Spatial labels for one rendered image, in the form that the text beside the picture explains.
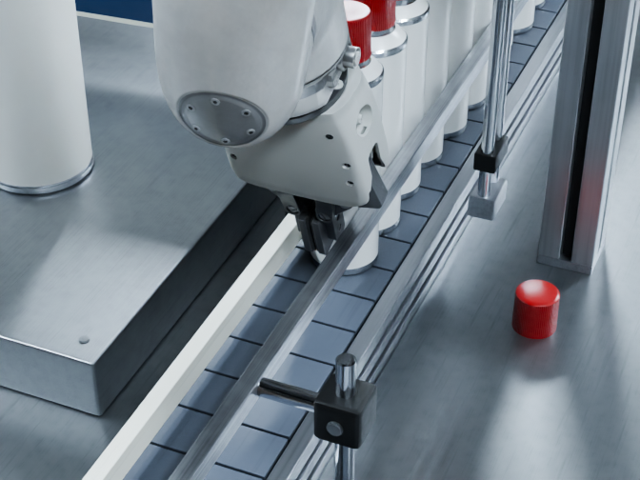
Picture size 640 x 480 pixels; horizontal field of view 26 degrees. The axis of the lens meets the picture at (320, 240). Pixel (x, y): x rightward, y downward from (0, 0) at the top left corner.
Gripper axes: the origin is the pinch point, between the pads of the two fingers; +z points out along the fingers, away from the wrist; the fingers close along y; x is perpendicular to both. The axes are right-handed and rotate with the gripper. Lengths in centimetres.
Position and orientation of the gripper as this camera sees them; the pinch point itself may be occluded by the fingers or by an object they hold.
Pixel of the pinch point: (320, 220)
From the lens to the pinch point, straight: 97.8
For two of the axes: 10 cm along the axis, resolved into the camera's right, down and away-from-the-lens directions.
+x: -3.7, 7.8, -5.0
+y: -9.2, -2.3, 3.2
